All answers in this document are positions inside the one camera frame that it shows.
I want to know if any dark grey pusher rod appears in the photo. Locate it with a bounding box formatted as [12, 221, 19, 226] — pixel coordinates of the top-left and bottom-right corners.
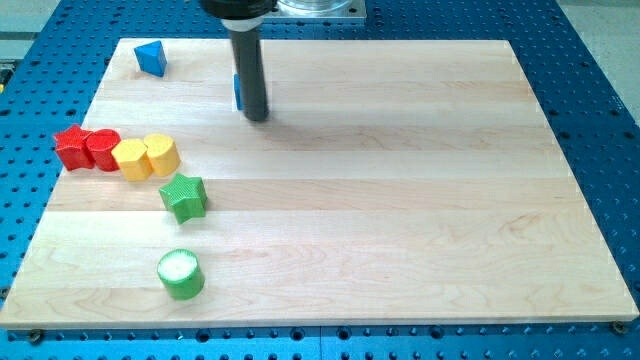
[229, 28, 269, 122]

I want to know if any blue cube block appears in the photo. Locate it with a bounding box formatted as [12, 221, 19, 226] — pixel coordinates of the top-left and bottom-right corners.
[233, 74, 244, 111]

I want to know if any blue triangle block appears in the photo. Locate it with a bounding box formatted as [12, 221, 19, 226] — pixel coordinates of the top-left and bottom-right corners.
[134, 41, 167, 77]

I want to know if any yellow cylinder block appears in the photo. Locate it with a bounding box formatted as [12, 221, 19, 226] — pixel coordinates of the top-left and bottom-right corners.
[143, 133, 181, 177]

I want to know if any yellow hexagon block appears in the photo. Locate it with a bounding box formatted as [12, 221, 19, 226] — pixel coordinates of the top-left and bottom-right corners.
[111, 138, 152, 182]

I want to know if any green star block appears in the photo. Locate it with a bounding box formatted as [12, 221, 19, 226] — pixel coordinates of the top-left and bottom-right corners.
[159, 173, 208, 224]

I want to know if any red cylinder block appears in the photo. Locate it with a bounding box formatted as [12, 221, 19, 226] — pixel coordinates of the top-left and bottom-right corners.
[86, 129, 121, 172]

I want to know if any light wooden board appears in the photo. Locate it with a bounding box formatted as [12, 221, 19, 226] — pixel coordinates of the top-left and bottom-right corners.
[1, 38, 639, 330]

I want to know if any red star block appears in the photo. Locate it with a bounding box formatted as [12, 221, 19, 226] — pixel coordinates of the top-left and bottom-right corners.
[53, 124, 95, 171]

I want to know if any green cylinder block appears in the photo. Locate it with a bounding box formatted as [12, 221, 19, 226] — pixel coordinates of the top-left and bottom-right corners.
[156, 249, 205, 300]

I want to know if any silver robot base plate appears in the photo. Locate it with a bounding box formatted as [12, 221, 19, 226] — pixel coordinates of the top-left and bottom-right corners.
[264, 0, 367, 23]

